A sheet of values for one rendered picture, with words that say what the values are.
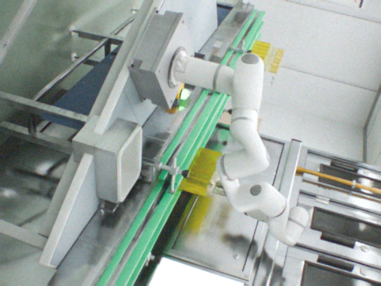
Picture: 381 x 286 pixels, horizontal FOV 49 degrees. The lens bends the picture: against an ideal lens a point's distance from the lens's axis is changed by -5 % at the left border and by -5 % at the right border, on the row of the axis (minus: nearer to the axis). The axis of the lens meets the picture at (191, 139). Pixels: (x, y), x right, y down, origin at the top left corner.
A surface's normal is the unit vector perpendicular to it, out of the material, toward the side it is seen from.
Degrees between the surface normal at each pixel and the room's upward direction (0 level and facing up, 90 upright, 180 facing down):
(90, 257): 90
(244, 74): 101
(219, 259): 90
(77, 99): 90
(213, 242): 90
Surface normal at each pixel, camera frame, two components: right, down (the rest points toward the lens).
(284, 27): -0.32, 0.56
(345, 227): 0.09, -0.78
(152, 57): -0.08, -0.38
